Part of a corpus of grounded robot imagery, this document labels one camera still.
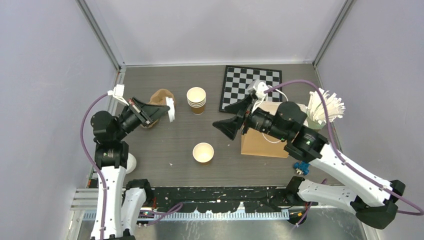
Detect stack of white lids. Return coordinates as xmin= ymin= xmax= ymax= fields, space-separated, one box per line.
xmin=126 ymin=153 xmax=137 ymax=174

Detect green cup of paper sticks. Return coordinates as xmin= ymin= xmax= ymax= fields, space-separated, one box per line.
xmin=305 ymin=88 xmax=346 ymax=130

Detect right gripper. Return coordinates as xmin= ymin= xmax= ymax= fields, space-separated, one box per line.
xmin=212 ymin=93 xmax=289 ymax=141

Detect brown paper bag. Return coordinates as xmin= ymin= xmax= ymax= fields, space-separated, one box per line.
xmin=241 ymin=89 xmax=289 ymax=159

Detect brown pulp cup carrier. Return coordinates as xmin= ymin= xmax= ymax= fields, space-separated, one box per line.
xmin=148 ymin=88 xmax=176 ymax=108

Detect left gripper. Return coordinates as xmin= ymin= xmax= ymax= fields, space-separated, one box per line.
xmin=114 ymin=96 xmax=170 ymax=141

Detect white plastic cup lid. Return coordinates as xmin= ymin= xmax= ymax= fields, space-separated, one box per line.
xmin=165 ymin=97 xmax=175 ymax=123

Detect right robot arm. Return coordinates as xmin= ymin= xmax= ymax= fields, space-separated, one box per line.
xmin=213 ymin=96 xmax=406 ymax=230

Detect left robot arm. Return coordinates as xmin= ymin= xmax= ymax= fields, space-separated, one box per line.
xmin=90 ymin=97 xmax=170 ymax=240

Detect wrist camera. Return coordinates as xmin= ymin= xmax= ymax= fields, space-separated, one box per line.
xmin=107 ymin=84 xmax=129 ymax=106
xmin=246 ymin=79 xmax=269 ymax=102

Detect blue toy block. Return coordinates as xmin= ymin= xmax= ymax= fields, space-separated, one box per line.
xmin=293 ymin=161 xmax=310 ymax=176

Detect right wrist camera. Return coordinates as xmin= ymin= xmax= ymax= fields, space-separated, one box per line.
xmin=246 ymin=79 xmax=269 ymax=102

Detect black white checkerboard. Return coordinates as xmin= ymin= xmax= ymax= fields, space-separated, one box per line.
xmin=218 ymin=65 xmax=283 ymax=113

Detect brown paper coffee cup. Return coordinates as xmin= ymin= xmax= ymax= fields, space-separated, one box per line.
xmin=192 ymin=142 xmax=215 ymax=165

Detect stack of paper cups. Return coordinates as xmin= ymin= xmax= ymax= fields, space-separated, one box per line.
xmin=186 ymin=87 xmax=206 ymax=115

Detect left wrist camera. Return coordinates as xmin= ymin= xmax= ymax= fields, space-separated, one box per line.
xmin=107 ymin=84 xmax=129 ymax=106

